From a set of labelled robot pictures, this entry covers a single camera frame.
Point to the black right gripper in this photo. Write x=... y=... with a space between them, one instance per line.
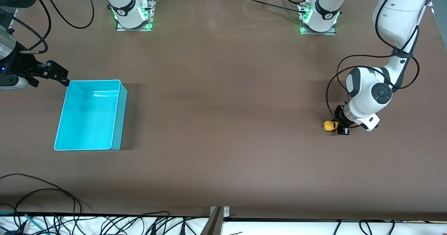
x=20 y=65

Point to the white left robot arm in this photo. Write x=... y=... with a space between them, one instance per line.
x=366 y=88

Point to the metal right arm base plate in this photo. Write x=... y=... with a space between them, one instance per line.
x=120 y=28

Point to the yellow beetle toy car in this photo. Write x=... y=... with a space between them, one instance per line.
x=330 y=126

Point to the metal table edge bracket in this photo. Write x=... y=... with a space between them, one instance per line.
x=226 y=211

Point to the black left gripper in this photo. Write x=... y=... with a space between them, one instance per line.
x=339 y=117

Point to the aluminium frame profile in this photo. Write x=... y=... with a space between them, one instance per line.
x=10 y=24

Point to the grey diagonal bar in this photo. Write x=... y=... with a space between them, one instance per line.
x=213 y=226

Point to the large table cover mat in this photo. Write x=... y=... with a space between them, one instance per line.
x=223 y=123

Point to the turquoise plastic bin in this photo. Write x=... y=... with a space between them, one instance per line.
x=87 y=123

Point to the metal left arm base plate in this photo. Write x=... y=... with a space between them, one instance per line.
x=314 y=33

